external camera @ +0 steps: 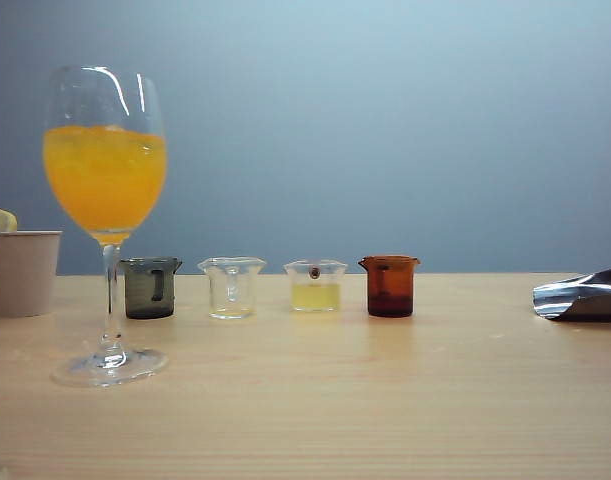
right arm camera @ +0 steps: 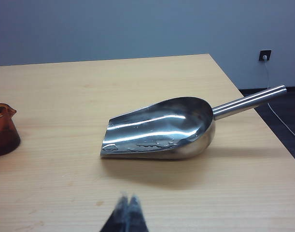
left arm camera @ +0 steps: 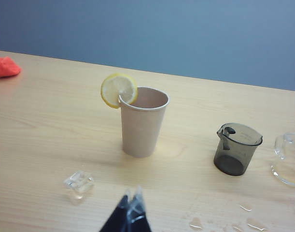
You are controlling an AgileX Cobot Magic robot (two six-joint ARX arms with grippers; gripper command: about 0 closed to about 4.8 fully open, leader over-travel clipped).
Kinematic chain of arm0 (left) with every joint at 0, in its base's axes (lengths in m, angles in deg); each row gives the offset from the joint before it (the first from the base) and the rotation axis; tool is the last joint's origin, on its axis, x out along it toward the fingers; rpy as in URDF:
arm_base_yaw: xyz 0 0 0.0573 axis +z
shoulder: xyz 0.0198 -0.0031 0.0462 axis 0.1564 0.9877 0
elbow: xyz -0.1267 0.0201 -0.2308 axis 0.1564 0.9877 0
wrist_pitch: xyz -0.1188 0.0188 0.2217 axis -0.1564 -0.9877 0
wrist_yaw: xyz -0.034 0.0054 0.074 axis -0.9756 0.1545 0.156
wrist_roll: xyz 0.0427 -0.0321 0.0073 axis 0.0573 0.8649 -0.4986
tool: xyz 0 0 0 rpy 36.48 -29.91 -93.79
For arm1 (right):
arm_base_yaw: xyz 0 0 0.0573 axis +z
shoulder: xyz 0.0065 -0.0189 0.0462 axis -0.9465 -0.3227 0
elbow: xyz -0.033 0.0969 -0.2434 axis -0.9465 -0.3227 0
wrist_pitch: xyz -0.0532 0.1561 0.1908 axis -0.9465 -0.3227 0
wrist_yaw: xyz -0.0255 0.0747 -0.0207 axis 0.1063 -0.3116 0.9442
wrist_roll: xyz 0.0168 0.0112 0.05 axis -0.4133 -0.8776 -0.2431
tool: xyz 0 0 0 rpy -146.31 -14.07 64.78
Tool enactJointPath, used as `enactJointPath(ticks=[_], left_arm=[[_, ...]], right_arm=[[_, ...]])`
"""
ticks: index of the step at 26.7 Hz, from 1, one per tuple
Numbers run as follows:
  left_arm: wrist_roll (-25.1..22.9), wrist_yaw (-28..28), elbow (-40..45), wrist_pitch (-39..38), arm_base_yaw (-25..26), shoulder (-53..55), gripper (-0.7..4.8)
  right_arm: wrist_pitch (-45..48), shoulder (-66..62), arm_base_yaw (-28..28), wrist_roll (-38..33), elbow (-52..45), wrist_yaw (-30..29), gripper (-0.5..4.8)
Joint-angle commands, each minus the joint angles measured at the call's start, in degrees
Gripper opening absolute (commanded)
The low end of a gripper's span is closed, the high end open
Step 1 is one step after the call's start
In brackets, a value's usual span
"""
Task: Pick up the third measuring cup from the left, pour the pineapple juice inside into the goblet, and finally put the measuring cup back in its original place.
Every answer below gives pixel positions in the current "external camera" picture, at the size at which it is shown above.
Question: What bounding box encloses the amber plastic measuring cup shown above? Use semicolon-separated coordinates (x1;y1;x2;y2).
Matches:
357;254;422;319

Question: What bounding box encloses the clear measuring cup yellow residue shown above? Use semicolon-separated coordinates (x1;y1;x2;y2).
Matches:
196;256;267;321

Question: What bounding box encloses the grey plastic measuring cup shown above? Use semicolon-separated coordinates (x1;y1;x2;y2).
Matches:
118;256;184;320

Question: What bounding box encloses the wine glass with orange juice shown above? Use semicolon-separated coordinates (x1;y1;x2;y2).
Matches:
42;63;170;390

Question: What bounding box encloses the beige paper cup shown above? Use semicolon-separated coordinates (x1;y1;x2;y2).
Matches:
0;229;64;319

